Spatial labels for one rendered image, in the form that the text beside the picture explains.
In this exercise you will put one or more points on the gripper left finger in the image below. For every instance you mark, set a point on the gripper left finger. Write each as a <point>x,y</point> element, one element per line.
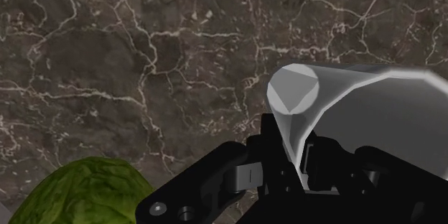
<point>196,181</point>

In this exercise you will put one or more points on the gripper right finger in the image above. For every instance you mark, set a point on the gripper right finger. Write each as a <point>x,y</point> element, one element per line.
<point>392,184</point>

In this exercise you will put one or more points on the white tapered cup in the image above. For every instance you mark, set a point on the white tapered cup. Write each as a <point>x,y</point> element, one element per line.
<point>378,118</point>

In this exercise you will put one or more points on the green lettuce head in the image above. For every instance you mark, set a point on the green lettuce head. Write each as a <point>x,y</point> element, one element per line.
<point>84,195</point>

